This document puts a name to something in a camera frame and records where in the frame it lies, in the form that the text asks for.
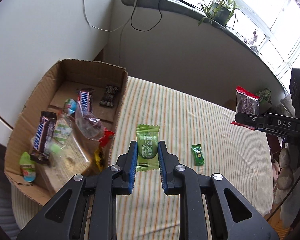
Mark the red-ended clear snack bag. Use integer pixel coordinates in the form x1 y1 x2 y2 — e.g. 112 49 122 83
236 86 259 115

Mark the dark green candy wrapper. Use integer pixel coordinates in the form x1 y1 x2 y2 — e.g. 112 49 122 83
191 144 205 166

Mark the light green round candy packet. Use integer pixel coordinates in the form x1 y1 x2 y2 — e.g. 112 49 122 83
135 124 160 172

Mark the black candy wrapper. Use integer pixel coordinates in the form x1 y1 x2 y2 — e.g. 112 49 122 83
99 85 120 108

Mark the yellow candy wrapper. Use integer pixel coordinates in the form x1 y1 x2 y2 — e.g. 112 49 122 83
94 147 106 172

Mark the orange blue egg snack packet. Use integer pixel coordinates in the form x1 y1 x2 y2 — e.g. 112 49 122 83
63 98 77 115

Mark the green blue nut snack packet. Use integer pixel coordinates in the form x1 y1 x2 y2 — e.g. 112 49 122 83
19 151 36 183

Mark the green printed box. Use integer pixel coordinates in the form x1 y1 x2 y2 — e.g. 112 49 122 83
255 88 271 104

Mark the striped tablecloth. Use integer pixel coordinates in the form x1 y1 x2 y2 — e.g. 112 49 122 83
13 77 273 227

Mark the clear bag red seal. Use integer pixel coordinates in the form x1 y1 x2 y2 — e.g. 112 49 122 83
75 101 115 148

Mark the bread in clear bag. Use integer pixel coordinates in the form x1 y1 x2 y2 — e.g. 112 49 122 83
37 114 93 195

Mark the cardboard box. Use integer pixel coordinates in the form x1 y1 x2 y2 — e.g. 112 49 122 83
4 59 128 205

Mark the small figurine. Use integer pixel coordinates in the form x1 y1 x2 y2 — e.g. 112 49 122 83
247 30 259 55

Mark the Snickers bar lower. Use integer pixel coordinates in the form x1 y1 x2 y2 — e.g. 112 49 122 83
30 111 57 164

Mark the snickers bar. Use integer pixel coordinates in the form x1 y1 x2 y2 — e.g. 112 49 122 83
30 111 57 164
75 88 94 117

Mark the Snickers bar upper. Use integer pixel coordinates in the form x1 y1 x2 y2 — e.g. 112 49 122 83
75 88 94 117

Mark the potted spider plant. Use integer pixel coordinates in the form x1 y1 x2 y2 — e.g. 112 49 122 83
198 0 239 27

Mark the white cabinet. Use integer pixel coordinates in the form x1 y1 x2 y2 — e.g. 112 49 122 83
0 0 113 125

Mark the black cable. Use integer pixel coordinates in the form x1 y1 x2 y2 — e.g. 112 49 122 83
130 0 176 32

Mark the white cable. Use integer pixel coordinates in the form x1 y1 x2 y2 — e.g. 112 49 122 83
82 0 138 33

